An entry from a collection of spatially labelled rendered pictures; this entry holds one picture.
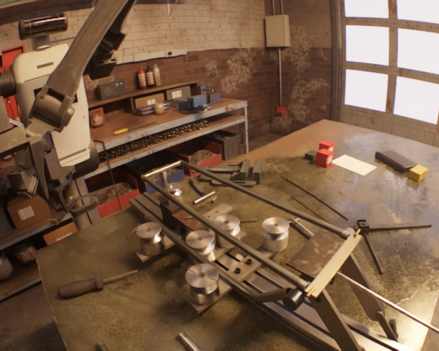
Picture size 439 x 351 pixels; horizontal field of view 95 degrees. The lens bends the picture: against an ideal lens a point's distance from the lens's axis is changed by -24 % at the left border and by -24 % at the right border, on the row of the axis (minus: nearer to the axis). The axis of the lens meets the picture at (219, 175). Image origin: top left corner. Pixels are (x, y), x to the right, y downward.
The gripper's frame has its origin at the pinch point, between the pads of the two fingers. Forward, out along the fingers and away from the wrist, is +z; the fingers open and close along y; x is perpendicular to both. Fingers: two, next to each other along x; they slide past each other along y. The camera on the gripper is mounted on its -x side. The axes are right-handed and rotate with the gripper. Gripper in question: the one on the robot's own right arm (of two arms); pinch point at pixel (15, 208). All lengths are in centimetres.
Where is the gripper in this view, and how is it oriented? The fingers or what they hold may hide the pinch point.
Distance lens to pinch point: 38.1
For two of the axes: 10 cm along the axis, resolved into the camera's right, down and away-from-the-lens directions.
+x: -6.1, 2.3, 7.5
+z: 4.4, 8.9, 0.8
